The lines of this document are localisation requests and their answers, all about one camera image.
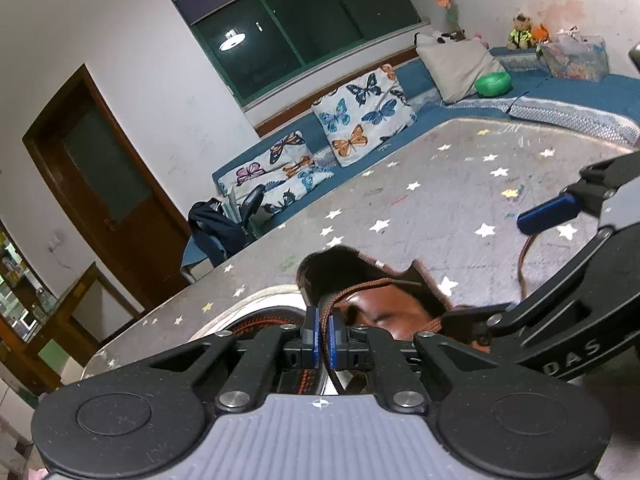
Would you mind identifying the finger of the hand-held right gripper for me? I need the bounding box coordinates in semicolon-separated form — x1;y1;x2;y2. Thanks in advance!
516;150;640;236
440;227;617;350

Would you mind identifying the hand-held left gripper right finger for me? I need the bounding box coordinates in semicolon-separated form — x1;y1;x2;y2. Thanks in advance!
327;307;497;412

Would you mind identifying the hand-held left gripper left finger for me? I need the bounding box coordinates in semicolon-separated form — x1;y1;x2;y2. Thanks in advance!
148;306;322;413

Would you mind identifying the brown braided shoelace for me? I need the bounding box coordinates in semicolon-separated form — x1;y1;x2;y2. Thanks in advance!
232;230;540;397

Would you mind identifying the brown leather shoe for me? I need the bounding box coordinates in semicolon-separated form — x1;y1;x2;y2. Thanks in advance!
295;244;498;397

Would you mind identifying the round black induction cooker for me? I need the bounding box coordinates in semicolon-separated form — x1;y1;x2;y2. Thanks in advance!
190;284;352;397

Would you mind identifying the grey patterned sofa cover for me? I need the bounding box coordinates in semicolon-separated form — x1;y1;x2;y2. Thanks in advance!
509;94;640;148

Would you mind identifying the grey star print tablecloth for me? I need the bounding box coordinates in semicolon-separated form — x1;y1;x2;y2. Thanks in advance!
82;117;640;386

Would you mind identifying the dark blue backpack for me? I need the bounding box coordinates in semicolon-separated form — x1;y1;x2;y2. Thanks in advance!
187;184;272;269

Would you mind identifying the clear plastic storage box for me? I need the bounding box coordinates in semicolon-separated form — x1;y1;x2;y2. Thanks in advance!
536;34;612;82

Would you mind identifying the blue sofa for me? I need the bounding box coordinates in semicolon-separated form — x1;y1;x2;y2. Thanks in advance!
180;45;640;271

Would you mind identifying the grey plain pillow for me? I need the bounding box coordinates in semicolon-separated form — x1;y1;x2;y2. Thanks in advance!
415;37;507;105

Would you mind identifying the butterfly print pillow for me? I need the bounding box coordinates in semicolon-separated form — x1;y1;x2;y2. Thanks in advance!
311;64;417;169
217;130;335;217

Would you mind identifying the brown teddy bear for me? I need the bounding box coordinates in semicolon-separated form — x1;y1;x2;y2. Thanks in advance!
506;12;534;52

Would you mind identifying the paper flower decoration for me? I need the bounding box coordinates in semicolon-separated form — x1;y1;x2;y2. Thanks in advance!
434;0;467;35

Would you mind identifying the wooden side table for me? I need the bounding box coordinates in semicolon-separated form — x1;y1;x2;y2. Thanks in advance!
0;260;148;397

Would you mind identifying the brown wooden door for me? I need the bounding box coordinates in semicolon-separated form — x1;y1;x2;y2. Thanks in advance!
22;63;193;311

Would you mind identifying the wooden display shelf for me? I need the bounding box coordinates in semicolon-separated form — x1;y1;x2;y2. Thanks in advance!
0;220;53;343

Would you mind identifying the green framed window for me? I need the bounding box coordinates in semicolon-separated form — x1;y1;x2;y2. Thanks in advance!
172;0;431;111

